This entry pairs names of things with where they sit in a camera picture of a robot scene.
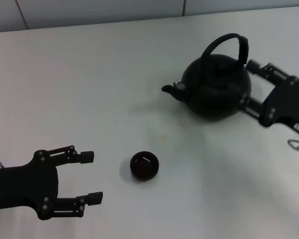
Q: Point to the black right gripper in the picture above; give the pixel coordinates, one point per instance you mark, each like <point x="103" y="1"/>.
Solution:
<point x="289" y="104"/>

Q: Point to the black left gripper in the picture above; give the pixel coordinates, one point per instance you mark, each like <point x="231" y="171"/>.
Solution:
<point x="27" y="184"/>

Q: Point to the black round teapot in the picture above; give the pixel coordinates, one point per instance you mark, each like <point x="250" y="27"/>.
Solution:
<point x="219" y="99"/>

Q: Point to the small black teacup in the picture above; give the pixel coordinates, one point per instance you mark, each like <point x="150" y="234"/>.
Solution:
<point x="144" y="174"/>

